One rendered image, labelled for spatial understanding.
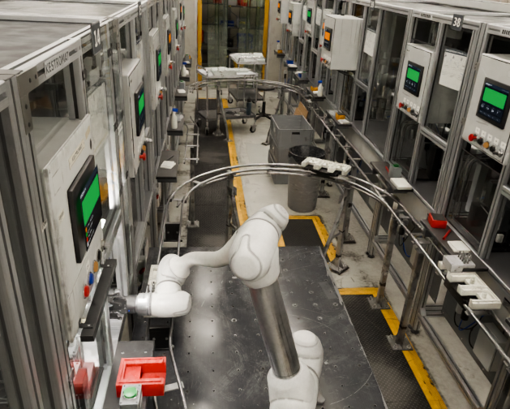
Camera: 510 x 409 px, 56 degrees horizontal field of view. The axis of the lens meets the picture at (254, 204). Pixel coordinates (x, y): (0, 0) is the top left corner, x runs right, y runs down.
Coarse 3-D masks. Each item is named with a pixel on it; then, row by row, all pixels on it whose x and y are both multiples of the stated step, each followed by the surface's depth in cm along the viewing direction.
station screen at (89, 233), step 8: (96, 168) 133; (88, 184) 124; (80, 200) 115; (96, 200) 133; (96, 208) 133; (96, 216) 133; (88, 224) 124; (96, 224) 133; (88, 232) 124; (88, 240) 124
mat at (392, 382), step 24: (360, 288) 378; (360, 312) 350; (384, 312) 351; (360, 336) 327; (384, 336) 328; (384, 360) 307; (408, 360) 308; (384, 384) 289; (408, 384) 290; (432, 384) 292; (408, 408) 274; (432, 408) 275
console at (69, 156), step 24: (72, 120) 132; (48, 144) 114; (72, 144) 116; (48, 168) 98; (72, 168) 117; (48, 192) 100; (72, 192) 112; (48, 216) 103; (72, 216) 115; (72, 240) 117; (96, 240) 143; (72, 264) 117; (96, 264) 139; (72, 288) 117; (72, 312) 117; (72, 336) 117
